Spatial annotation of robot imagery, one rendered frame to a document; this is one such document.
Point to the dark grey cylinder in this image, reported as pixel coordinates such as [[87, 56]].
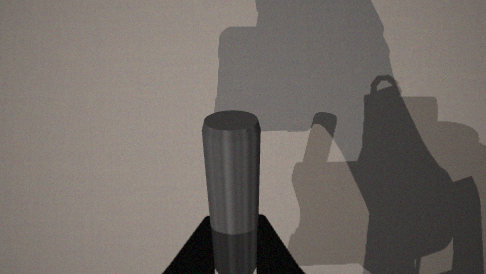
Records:
[[231, 144]]

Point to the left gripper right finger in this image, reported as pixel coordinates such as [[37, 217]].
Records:
[[272, 255]]

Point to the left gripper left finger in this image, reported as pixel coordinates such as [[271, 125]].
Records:
[[196, 256]]

